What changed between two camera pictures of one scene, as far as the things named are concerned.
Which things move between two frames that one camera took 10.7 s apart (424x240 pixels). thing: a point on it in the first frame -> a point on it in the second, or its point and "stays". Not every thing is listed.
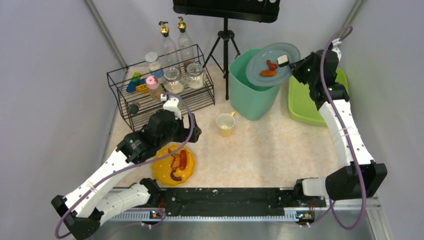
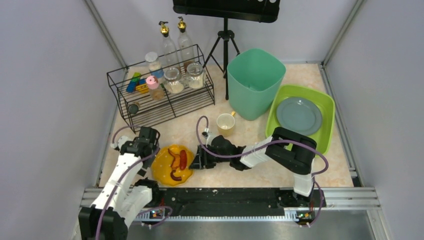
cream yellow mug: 225,123 stays
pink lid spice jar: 152,84 stays
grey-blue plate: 262,67 -> 299,114
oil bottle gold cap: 185,48 stays
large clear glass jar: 173,83 stays
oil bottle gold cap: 169,56 stays
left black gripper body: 187,131 -> 147,135
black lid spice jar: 133,109 stays
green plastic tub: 301,108 -> 279,93
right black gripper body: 298,68 -> 203,157
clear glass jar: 195,73 stays
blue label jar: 152,58 stays
